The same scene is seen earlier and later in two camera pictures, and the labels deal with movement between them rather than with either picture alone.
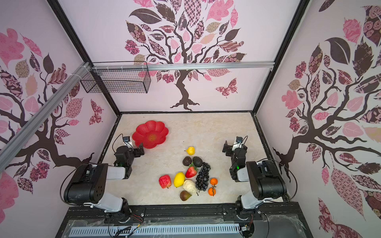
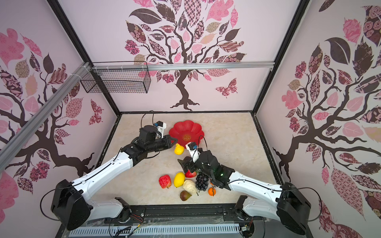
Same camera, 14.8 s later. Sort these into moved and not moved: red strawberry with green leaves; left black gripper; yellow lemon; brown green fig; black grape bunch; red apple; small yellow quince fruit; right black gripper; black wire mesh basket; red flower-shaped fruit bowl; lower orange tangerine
Moved: red flower-shaped fruit bowl; right black gripper; small yellow quince fruit; left black gripper
Not moved: red strawberry with green leaves; red apple; black wire mesh basket; yellow lemon; brown green fig; black grape bunch; lower orange tangerine
